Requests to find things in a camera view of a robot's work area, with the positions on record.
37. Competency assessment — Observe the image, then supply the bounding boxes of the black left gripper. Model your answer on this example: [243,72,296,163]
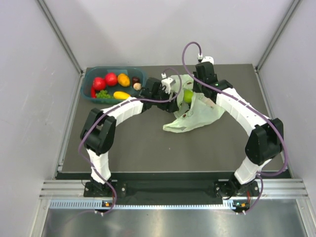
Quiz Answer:
[151,86,178,113]

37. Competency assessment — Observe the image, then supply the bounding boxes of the green fake apple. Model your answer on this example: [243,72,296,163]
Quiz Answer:
[183,89,194,104]

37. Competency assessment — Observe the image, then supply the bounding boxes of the light green plastic bag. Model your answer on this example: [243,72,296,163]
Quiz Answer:
[163,75,225,133]

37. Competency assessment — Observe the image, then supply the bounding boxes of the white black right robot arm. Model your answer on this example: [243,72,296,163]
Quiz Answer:
[193,59,285,197]

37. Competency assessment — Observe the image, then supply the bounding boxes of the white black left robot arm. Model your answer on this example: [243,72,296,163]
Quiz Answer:
[79,77,182,196]

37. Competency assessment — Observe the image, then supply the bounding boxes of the beige fake mushroom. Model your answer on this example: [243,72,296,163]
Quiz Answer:
[133,82,142,91]

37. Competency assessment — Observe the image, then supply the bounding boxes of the dark fake plum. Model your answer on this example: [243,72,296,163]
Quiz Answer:
[132,77,140,85]

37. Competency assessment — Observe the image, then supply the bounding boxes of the orange fake fruit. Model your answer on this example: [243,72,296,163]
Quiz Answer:
[117,73,130,87]

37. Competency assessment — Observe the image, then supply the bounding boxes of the yellow fake mango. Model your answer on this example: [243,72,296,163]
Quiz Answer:
[113,91,130,100]

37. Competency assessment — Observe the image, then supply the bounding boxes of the red fake apple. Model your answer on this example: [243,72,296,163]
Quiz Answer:
[105,73,118,86]

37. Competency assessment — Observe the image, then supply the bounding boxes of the green fake grapes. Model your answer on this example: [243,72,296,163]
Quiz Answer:
[95,90,114,99]

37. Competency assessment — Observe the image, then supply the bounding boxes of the red fake chili pepper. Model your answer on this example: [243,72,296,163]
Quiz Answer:
[90,86,96,98]

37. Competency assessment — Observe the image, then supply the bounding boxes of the teal plastic basket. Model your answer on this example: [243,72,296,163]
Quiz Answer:
[81,66,148,105]

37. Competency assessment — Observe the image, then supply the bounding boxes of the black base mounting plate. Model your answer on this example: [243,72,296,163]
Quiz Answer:
[83,179,260,198]

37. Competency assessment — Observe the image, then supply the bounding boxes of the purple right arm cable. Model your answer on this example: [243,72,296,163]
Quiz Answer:
[182,42,289,215]

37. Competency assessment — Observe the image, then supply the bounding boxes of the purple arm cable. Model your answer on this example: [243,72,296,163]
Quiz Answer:
[182,42,289,215]
[78,68,184,215]

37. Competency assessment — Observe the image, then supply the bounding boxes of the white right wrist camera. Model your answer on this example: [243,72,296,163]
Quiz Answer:
[197,54,214,65]

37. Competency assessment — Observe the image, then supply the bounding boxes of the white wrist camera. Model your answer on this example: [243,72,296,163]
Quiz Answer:
[197,54,214,65]
[161,73,175,94]

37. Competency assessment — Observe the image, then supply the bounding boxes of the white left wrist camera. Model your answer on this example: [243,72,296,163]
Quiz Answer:
[161,73,175,94]

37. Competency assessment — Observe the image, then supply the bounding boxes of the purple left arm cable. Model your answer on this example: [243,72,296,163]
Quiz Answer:
[78,68,184,215]

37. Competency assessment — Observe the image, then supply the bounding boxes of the grey slotted cable duct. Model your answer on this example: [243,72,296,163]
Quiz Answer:
[49,199,246,210]

